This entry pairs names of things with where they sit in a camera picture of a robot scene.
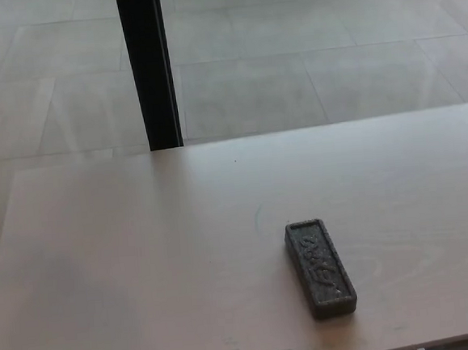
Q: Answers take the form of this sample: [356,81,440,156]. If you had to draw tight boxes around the dark grey speckled board eraser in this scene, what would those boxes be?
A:
[282,215,359,314]

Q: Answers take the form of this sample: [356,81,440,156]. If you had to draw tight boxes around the black vertical metal post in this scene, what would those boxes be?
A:
[114,0,186,154]

